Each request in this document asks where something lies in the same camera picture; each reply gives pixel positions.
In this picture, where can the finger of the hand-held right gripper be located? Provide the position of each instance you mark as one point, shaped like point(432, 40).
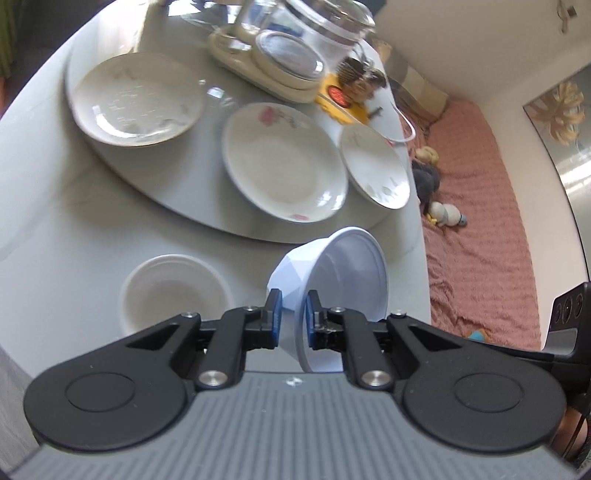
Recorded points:
point(535, 363)

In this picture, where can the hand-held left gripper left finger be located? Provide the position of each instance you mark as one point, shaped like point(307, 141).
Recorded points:
point(275, 318)

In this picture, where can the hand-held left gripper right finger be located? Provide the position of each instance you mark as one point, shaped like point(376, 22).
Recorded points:
point(311, 318)

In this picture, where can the large pale blue bowl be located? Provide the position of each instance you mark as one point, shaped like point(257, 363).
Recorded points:
point(346, 277)

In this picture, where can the cream white bowl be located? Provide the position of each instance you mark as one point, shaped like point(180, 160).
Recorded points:
point(175, 295)

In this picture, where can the white pink-flower plate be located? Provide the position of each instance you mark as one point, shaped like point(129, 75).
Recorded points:
point(281, 166)

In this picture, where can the small gold-rimmed leaf plate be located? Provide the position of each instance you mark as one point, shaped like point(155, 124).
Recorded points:
point(374, 166)

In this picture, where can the large gold-rimmed leaf plate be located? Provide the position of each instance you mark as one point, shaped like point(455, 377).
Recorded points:
point(138, 99)

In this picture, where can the person's right hand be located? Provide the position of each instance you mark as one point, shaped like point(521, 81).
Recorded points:
point(577, 431)

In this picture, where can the orange teal plush toy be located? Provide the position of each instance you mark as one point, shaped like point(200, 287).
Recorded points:
point(479, 335)

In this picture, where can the grey glass turntable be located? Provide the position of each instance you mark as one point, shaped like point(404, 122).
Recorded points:
point(203, 189)

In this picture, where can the pink blanket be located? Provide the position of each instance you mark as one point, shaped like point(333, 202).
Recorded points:
point(485, 207)

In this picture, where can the white blue duck plush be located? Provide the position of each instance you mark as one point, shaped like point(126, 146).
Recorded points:
point(445, 213)

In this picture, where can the yellow plush toy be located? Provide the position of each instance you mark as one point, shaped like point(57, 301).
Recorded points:
point(427, 155)

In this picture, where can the small dark clip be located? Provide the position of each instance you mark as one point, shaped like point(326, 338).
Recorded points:
point(375, 111)

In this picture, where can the yellow coaster with red centre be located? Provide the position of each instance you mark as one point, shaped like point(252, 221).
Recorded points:
point(341, 99)

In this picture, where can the small basket with figurine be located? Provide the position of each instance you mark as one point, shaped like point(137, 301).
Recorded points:
point(370, 81)

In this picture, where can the striped beige pillow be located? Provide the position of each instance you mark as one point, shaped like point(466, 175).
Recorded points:
point(415, 87)

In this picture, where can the cream kettle base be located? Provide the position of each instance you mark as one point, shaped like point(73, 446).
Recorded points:
point(231, 53)

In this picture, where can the glass kettle with green lid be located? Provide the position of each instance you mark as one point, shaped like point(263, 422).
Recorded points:
point(323, 23)

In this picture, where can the gold leaf wall picture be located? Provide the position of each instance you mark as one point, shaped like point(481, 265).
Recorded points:
point(561, 110)

